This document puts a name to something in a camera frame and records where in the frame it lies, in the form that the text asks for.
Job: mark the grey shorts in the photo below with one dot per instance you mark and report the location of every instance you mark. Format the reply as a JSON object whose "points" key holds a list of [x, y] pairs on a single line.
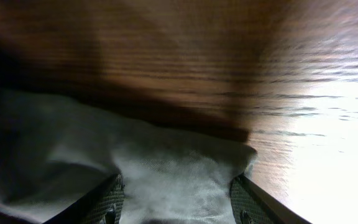
{"points": [[55, 150]]}

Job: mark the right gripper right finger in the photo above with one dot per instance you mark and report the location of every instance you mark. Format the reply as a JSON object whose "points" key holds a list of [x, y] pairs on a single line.
{"points": [[252, 205]]}

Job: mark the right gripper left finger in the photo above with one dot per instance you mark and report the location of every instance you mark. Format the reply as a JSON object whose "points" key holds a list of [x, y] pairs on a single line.
{"points": [[102, 205]]}

